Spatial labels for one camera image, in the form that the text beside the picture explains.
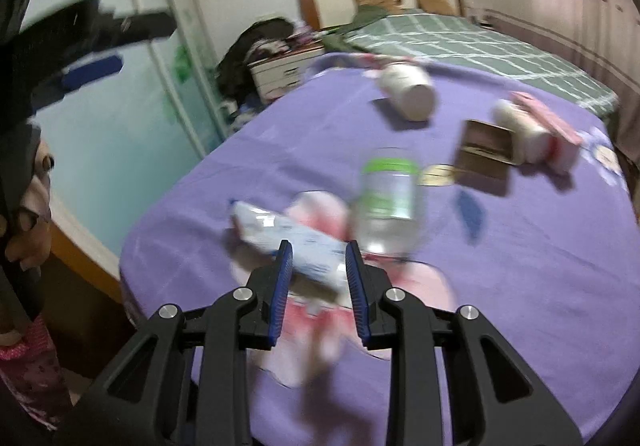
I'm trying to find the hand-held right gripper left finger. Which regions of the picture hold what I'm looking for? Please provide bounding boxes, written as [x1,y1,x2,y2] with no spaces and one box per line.
[62,240,293,446]

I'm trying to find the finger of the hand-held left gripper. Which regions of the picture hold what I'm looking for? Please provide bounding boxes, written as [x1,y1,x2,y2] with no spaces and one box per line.
[55,0,177,52]
[30,53,124,113]

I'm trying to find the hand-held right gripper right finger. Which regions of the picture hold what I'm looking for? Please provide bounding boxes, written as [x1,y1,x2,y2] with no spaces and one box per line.
[345,240,583,446]

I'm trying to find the blue white snack wrapper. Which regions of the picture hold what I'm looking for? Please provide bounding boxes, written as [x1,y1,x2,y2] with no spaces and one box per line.
[229,198,351,288]

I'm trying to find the green label clear bottle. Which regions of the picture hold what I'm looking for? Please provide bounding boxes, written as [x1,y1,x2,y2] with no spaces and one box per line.
[350,148,427,258]

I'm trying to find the brown cardboard box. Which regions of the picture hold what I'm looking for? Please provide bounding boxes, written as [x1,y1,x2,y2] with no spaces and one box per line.
[454,120,514,182]

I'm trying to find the white pink paper cup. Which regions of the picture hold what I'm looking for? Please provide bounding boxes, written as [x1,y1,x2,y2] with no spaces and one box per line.
[377,61,437,122]

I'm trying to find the small white bottle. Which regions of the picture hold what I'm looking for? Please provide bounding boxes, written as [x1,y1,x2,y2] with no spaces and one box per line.
[492,98,556,165]

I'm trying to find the pink strawberry carton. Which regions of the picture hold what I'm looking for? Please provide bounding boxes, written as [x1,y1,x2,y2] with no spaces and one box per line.
[510,91,584,173]

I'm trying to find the person's left hand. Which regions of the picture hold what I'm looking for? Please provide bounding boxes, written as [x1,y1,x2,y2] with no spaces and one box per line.
[5,138,53,272]

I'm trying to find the pale green wardrobe door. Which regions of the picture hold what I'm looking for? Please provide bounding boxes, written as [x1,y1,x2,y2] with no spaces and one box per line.
[20,0,226,272]

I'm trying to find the dark clothes heap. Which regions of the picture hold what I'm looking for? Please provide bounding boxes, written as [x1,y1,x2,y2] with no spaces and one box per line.
[216,17,301,99]

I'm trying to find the purple floral tablecloth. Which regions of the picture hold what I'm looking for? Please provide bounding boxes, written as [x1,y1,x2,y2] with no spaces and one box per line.
[119,51,640,446]

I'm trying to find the white nightstand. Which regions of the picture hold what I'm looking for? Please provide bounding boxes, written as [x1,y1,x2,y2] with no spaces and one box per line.
[247,46,326,102]

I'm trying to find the wooden white headboard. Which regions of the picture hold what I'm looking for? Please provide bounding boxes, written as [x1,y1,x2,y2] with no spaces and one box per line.
[296,0,466,34]

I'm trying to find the dark green pillow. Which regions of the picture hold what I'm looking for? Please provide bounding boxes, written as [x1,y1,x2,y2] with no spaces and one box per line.
[345,6,392,33]

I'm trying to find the green plaid quilt bed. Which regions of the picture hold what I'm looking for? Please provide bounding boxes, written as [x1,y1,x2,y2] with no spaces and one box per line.
[320,8,621,127]

